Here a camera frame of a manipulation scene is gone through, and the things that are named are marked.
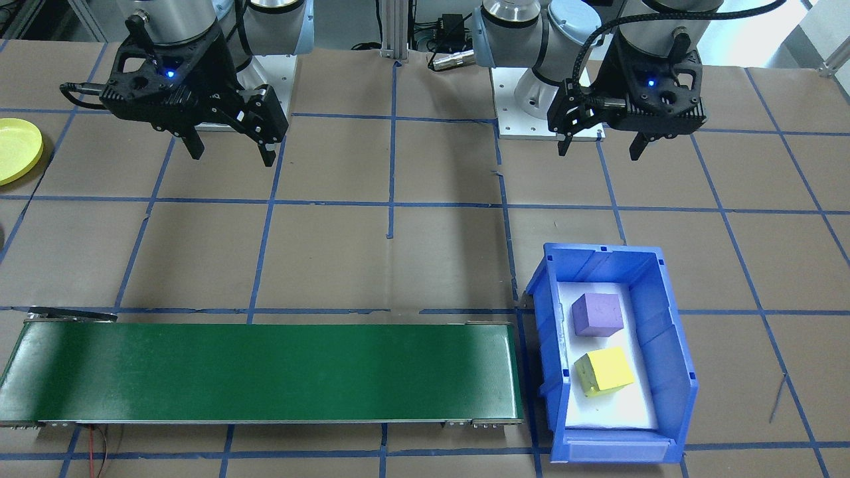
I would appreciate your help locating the purple foam cube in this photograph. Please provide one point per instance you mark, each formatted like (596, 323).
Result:
(597, 315)

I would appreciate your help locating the green conveyor belt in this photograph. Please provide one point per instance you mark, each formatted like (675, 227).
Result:
(265, 372)

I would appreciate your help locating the V-shaped metal bar frame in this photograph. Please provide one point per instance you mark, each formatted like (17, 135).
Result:
(89, 20)

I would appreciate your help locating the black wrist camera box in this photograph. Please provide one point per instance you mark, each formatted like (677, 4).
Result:
(265, 113)
(568, 106)

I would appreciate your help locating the black power adapter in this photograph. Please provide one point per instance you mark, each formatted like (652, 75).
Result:
(451, 30)

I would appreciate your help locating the aluminium corner bar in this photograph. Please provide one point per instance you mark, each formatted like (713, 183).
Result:
(838, 61)

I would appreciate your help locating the blue plastic storage bin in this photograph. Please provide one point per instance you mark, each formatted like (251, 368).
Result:
(671, 372)

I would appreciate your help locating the short aluminium profile post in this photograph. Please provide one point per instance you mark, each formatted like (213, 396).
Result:
(395, 33)

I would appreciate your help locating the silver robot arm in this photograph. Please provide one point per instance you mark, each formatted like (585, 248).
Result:
(176, 16)
(518, 26)

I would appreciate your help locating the yellow round plate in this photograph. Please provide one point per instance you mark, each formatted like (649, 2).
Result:
(16, 153)

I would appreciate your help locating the silver metal connector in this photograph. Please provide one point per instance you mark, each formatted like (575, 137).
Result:
(455, 60)

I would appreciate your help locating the yellow foam cube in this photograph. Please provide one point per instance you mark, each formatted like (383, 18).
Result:
(607, 370)

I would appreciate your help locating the white foam bin liner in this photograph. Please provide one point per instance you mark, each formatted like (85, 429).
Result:
(597, 411)

